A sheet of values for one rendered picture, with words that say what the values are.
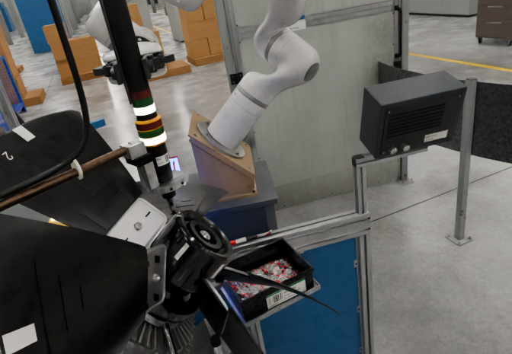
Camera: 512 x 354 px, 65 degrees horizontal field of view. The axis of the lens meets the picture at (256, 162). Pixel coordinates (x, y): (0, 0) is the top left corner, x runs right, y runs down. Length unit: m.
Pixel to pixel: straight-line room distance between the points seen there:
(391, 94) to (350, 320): 0.85
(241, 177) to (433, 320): 1.27
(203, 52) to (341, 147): 6.29
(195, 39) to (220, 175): 7.55
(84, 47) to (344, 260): 8.90
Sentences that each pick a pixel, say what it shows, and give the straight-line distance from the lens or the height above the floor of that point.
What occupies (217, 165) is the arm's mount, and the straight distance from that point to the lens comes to 1.30.
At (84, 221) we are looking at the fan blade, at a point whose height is 1.29.
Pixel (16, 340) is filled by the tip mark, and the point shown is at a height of 1.35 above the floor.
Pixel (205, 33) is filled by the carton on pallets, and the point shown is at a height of 0.59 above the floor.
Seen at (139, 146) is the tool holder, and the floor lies 1.38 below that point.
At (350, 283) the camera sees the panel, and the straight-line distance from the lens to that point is 1.50.
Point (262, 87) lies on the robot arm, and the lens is 1.26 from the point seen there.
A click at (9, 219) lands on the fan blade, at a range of 0.46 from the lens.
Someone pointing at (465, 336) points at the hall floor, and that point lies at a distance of 2.17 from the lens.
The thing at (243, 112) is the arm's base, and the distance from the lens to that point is 1.28.
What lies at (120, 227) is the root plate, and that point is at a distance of 0.70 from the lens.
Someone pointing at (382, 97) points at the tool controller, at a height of 1.24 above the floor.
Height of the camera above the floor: 1.60
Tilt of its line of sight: 25 degrees down
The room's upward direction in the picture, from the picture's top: 10 degrees counter-clockwise
